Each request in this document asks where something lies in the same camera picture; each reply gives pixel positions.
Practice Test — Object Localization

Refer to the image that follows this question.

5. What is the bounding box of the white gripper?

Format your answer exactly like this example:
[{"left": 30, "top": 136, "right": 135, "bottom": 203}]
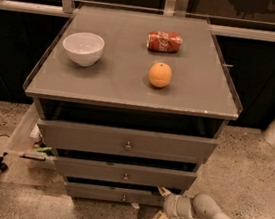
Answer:
[{"left": 152, "top": 186, "right": 195, "bottom": 219}]

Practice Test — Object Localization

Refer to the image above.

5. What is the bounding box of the grey bottom drawer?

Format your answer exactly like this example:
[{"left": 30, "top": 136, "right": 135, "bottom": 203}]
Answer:
[{"left": 64, "top": 182, "right": 164, "bottom": 207}]

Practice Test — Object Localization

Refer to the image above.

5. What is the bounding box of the red soda can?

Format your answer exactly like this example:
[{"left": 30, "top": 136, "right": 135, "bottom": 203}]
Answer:
[{"left": 146, "top": 30, "right": 183, "bottom": 53}]

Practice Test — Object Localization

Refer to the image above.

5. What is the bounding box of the white ceramic bowl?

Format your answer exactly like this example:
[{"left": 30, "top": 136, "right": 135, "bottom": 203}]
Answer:
[{"left": 62, "top": 32, "right": 105, "bottom": 67}]

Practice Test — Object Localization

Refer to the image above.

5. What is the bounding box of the grey middle drawer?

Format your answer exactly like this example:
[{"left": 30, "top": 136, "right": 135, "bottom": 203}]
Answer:
[{"left": 54, "top": 157, "right": 197, "bottom": 190}]

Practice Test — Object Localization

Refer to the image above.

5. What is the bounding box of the orange fruit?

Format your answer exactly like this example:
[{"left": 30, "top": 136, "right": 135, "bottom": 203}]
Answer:
[{"left": 148, "top": 62, "right": 173, "bottom": 88}]

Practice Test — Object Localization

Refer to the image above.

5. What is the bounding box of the grey drawer cabinet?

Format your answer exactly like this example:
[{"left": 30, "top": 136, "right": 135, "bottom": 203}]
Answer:
[{"left": 9, "top": 0, "right": 254, "bottom": 219}]

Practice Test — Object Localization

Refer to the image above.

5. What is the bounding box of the grey drawer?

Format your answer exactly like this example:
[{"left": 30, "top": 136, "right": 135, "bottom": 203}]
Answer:
[
  {"left": 64, "top": 182, "right": 164, "bottom": 207},
  {"left": 54, "top": 157, "right": 197, "bottom": 190},
  {"left": 38, "top": 120, "right": 217, "bottom": 164}
]

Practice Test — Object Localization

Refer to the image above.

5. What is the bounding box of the grey top drawer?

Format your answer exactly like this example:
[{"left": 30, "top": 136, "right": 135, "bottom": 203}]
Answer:
[{"left": 38, "top": 120, "right": 217, "bottom": 164}]

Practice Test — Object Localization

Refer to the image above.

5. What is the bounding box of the clear plastic storage bin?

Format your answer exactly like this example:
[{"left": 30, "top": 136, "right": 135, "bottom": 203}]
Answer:
[{"left": 5, "top": 105, "right": 55, "bottom": 170}]

